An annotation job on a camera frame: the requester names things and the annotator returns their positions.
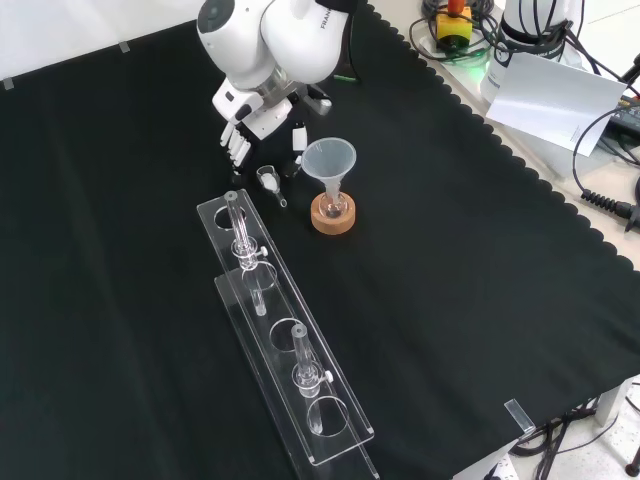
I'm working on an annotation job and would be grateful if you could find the clear plastic funnel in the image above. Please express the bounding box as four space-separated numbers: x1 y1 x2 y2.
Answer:
300 138 357 202

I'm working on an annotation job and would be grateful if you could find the black cable bundle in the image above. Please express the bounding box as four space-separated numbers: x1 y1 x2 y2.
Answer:
508 397 622 459

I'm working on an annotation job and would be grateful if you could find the cork ring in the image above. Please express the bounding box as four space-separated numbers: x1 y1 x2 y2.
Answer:
310 192 359 235

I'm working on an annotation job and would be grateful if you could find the black electronic device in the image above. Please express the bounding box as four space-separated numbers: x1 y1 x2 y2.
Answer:
602 93 640 167

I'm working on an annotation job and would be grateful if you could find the clear acrylic funnel stand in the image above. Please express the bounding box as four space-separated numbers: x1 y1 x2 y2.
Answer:
196 188 380 480

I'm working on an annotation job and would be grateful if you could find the glass weighing funnel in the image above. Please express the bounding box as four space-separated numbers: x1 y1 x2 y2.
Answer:
256 164 289 209

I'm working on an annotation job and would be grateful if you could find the yellow stop button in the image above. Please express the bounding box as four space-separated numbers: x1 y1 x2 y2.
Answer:
434 0 474 51

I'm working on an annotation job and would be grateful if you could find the clear tape strip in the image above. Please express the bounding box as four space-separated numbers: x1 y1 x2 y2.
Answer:
503 398 537 434

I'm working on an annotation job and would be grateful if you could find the pale board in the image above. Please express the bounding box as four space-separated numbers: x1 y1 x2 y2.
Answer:
484 51 629 159

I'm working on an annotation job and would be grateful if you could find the black cable with ribbed plug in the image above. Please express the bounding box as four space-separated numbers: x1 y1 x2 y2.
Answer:
571 105 640 233

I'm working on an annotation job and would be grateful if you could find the black bench cloth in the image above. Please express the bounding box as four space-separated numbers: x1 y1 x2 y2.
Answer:
0 3 640 480

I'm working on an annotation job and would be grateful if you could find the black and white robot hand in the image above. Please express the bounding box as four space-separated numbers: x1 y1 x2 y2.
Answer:
211 79 334 177

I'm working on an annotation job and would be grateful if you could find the small round-bottom glass flask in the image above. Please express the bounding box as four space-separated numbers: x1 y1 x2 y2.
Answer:
319 192 350 220

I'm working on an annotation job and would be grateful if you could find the white power strip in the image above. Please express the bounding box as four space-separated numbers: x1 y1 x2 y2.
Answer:
478 451 512 480

